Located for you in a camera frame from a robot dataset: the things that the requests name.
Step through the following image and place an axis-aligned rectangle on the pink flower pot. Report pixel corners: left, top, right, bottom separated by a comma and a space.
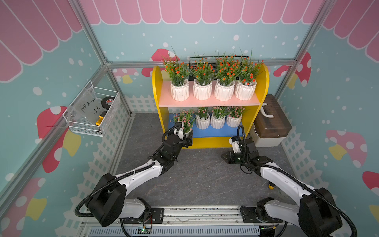
173, 110, 195, 136
226, 106, 245, 127
195, 107, 210, 130
210, 106, 229, 129

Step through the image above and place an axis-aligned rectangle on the orange flower pot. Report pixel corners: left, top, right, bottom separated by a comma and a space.
189, 55, 215, 100
163, 51, 190, 101
235, 57, 264, 101
214, 55, 241, 101

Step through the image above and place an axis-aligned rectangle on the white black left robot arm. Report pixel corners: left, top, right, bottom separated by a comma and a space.
74, 122, 193, 227

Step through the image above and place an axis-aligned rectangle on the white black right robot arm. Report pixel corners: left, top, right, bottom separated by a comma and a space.
221, 124, 358, 237

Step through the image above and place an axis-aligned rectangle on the yellow pink blue wooden rack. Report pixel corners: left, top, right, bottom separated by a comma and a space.
151, 65, 269, 149

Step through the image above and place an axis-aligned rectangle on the white box with brown lid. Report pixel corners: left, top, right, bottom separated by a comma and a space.
250, 94, 292, 148

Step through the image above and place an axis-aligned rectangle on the yellow utility knife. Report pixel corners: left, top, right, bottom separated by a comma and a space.
96, 111, 107, 126

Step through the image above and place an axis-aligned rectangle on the black tape roll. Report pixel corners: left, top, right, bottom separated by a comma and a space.
101, 96, 115, 110

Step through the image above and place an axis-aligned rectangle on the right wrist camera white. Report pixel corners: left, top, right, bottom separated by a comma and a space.
229, 136, 241, 154

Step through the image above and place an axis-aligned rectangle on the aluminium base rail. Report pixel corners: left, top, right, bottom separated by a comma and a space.
77, 205, 305, 237

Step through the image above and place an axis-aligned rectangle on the clear wall-mounted wire basket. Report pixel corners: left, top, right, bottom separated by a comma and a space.
63, 81, 120, 137

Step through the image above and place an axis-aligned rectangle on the black mesh wire basket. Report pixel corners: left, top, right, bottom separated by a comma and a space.
189, 56, 251, 81

